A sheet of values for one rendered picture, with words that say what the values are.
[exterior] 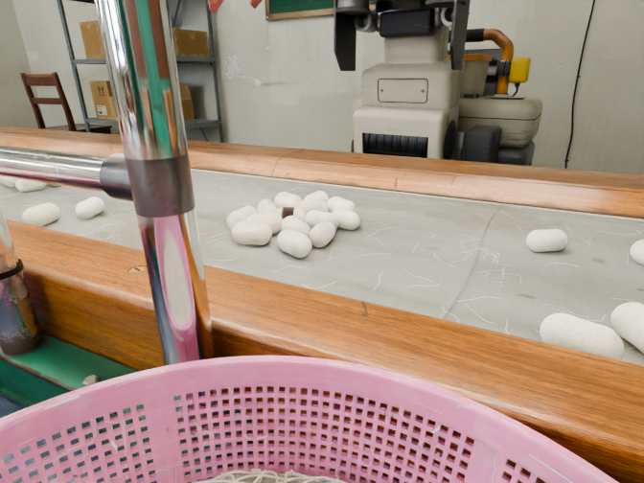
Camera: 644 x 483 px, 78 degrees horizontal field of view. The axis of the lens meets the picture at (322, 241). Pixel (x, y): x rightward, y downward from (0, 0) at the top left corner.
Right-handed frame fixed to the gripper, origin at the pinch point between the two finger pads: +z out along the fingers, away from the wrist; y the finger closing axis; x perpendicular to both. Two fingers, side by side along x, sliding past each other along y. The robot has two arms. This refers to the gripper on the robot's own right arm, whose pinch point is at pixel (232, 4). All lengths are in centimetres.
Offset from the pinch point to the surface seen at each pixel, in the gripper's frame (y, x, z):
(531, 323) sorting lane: 57, -24, 41
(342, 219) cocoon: 40, -17, 36
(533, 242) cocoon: 56, -14, 35
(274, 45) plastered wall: -120, 151, -83
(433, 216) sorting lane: 46, -9, 33
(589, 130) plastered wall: 65, 171, -44
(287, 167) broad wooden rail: 22.6, -3.9, 29.1
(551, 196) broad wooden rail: 56, -1, 28
